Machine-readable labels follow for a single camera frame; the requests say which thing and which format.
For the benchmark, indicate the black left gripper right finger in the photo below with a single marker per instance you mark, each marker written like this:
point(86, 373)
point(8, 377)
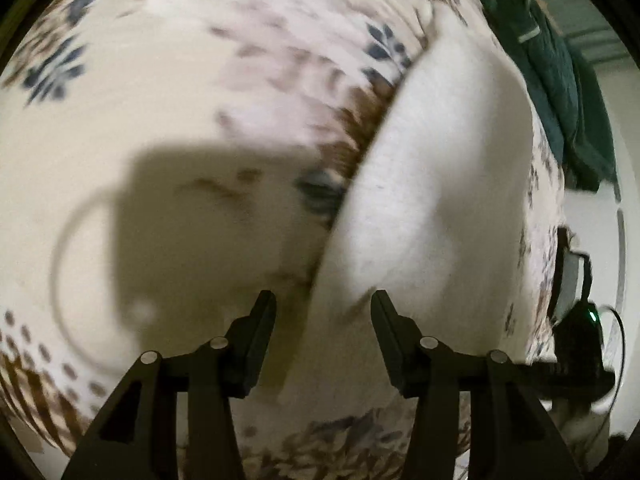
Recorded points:
point(512, 435)

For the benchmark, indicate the dark green folded blanket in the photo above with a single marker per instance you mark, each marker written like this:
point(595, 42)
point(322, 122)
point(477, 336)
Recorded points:
point(564, 89)

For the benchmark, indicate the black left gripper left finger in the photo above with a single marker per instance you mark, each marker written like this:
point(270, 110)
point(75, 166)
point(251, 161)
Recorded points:
point(134, 435)

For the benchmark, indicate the white knit sweater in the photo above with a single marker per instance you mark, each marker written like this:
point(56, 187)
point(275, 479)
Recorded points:
point(433, 216)

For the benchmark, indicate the white bed headboard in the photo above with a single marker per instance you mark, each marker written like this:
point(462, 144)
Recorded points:
point(606, 225)

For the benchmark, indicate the black white striped garment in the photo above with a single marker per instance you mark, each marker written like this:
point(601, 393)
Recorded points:
point(572, 278)

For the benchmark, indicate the floral bedspread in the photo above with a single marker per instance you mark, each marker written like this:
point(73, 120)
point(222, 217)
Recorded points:
point(143, 143)

